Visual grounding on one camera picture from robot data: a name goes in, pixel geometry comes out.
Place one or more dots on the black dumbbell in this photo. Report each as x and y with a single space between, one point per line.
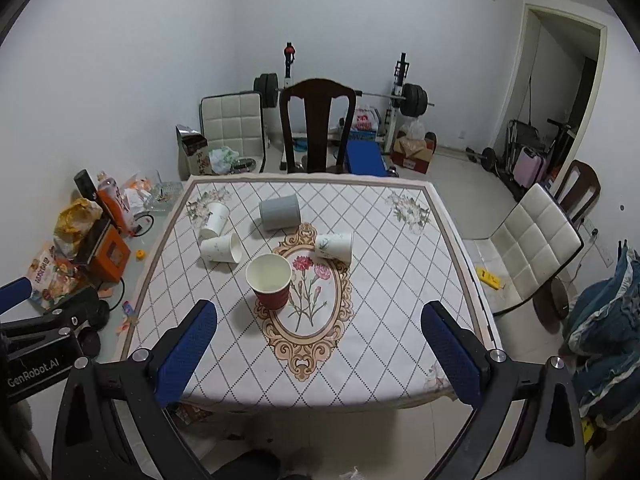
487 156

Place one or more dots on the orange flat box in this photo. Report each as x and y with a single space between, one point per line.
112 256

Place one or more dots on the black folded cart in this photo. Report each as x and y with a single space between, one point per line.
522 134

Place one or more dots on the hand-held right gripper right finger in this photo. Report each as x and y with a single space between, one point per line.
450 355

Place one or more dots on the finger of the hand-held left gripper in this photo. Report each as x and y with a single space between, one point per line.
14 294
67 317

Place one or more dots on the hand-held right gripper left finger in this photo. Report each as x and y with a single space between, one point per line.
186 357

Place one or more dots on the red paper cup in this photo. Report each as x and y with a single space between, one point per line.
272 296

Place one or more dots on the small yellow toy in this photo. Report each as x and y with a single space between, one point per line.
141 255

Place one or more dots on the blue denim cloth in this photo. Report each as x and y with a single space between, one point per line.
607 335

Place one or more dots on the floral diamond-pattern tablecloth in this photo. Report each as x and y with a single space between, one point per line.
380 285

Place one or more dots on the orange upright carton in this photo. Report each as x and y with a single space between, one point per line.
114 206

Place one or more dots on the white leaf-print paper cup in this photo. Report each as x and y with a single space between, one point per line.
334 247

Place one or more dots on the white squat rack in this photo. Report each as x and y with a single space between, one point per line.
400 72

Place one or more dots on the black barbell with weight plates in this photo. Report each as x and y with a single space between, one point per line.
415 98

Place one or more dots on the colourful snack packet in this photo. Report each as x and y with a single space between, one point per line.
50 280

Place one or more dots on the pink suitcase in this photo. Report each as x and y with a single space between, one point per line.
530 166

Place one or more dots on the dark wooden chair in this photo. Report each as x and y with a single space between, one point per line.
582 185
316 120

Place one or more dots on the grey side table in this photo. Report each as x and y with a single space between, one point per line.
131 280

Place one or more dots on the white and green plastic bag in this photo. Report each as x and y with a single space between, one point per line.
225 159

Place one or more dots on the grey cup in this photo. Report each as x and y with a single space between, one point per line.
280 214

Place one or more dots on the yellow plastic bag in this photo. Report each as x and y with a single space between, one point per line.
75 220

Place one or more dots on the yellow tool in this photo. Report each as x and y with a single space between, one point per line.
489 278

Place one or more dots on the red and white plastic bag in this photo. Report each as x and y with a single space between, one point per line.
365 119

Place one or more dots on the brown cardboard box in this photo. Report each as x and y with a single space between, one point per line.
414 155

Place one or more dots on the black cylinder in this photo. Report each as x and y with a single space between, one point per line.
85 185

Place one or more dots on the white padded chair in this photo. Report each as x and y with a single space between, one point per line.
232 122
530 250

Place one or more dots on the brown open box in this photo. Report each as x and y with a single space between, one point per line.
192 155

